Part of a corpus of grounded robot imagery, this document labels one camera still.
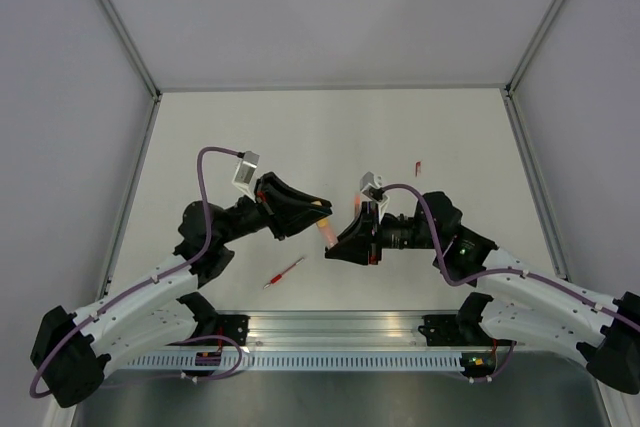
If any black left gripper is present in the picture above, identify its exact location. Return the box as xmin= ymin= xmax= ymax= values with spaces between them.
xmin=217 ymin=173 xmax=334 ymax=245

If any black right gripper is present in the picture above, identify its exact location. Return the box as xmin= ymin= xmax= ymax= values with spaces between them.
xmin=324 ymin=200 xmax=442 ymax=265

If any pencil shaped pink pen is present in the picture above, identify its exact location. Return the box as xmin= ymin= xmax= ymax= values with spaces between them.
xmin=319 ymin=224 xmax=338 ymax=249

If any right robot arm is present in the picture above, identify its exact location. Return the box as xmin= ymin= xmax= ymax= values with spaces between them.
xmin=325 ymin=189 xmax=639 ymax=395

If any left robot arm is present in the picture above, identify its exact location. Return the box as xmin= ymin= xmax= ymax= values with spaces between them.
xmin=30 ymin=172 xmax=332 ymax=408

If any red thin pen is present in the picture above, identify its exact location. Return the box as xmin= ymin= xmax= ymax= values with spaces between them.
xmin=263 ymin=256 xmax=307 ymax=290

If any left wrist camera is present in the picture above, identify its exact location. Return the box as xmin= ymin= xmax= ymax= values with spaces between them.
xmin=232 ymin=151 xmax=260 ymax=199

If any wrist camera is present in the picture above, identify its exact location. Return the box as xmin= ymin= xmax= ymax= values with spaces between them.
xmin=232 ymin=151 xmax=260 ymax=199
xmin=359 ymin=171 xmax=389 ymax=216

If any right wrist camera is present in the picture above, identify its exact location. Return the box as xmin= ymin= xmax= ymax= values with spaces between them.
xmin=359 ymin=171 xmax=389 ymax=216

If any aluminium front rail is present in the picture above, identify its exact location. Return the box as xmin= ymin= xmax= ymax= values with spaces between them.
xmin=164 ymin=310 xmax=576 ymax=351

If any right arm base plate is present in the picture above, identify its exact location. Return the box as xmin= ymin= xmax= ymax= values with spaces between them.
xmin=417 ymin=314 xmax=512 ymax=347

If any white slotted cable duct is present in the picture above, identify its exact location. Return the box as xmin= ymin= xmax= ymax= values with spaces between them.
xmin=124 ymin=349 xmax=463 ymax=373

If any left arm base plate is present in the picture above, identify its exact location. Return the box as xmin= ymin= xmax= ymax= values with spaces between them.
xmin=197 ymin=313 xmax=250 ymax=346

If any right side table rail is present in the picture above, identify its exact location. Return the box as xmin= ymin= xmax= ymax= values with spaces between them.
xmin=501 ymin=88 xmax=572 ymax=281

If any table rail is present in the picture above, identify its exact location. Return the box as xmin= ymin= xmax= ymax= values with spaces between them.
xmin=501 ymin=88 xmax=572 ymax=281
xmin=94 ymin=93 xmax=162 ymax=300

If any left side table rail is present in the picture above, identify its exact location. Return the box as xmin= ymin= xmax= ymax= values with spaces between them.
xmin=94 ymin=93 xmax=162 ymax=300

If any left frame post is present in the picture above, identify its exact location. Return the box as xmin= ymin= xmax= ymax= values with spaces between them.
xmin=95 ymin=0 xmax=162 ymax=101

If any frame post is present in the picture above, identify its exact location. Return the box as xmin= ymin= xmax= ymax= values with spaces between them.
xmin=504 ymin=0 xmax=568 ymax=97
xmin=95 ymin=0 xmax=162 ymax=101

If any right frame post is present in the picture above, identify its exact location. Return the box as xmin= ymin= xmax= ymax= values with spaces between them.
xmin=504 ymin=0 xmax=568 ymax=97

